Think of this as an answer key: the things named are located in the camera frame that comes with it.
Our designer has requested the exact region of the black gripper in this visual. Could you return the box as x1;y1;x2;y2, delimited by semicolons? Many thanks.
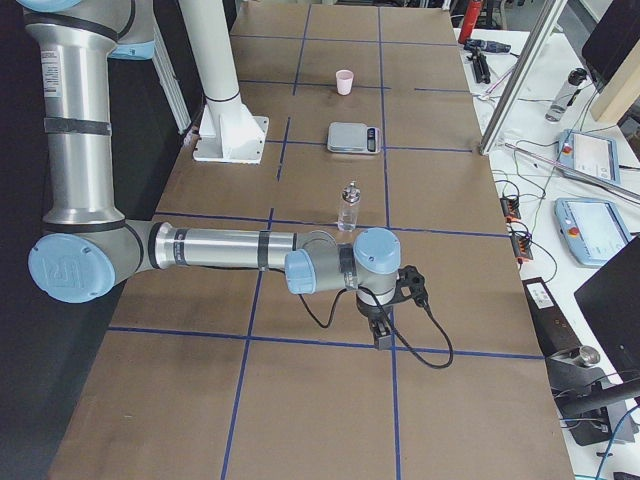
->
356;291;393;349

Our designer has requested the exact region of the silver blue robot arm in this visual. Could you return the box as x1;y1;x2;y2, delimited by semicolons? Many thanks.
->
23;1;401;349

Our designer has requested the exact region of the silver digital kitchen scale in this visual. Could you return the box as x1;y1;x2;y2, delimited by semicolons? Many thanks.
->
327;122;381;155

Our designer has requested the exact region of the black box with label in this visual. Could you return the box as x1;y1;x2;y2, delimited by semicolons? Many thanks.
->
522;277;582;357

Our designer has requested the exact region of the orange black connector strip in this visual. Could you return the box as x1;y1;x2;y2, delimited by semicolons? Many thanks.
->
500;195;533;265

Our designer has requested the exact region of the blue teach pendant near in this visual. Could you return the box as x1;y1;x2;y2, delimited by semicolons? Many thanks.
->
554;198;632;268

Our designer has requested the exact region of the blue teach pendant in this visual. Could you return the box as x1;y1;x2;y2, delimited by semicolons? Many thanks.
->
558;129;620;185
554;198;632;268

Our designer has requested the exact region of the blue teach pendant far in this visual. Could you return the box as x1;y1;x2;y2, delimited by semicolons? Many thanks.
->
558;129;620;185

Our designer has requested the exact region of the black folded tripod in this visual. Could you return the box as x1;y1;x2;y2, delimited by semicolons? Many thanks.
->
468;47;491;84

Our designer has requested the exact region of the blue folded umbrella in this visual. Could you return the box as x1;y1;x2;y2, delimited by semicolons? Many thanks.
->
464;38;511;54

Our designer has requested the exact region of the black monitor on desk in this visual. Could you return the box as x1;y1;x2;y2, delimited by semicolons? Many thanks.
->
582;0;639;92

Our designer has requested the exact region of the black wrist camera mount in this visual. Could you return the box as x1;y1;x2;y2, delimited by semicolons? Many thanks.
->
393;265;428;308

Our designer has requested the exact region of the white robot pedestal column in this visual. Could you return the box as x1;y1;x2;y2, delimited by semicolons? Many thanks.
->
179;0;269;164

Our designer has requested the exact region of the aluminium frame post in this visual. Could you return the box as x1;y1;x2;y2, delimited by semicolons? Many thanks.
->
479;0;567;155

